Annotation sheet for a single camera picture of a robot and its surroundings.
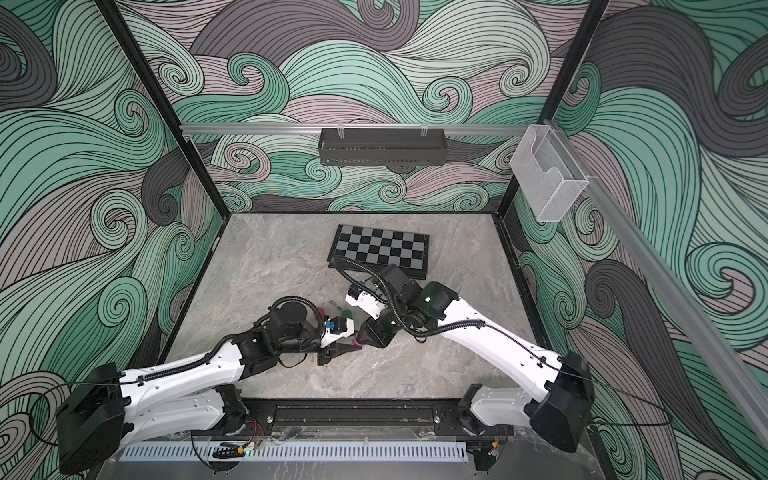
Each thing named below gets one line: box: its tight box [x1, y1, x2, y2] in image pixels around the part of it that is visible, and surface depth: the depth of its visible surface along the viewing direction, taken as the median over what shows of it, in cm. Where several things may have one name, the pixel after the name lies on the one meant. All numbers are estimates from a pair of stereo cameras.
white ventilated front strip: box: [118, 444, 469, 461], surface depth 71 cm
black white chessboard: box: [327, 224, 430, 280], surface depth 106 cm
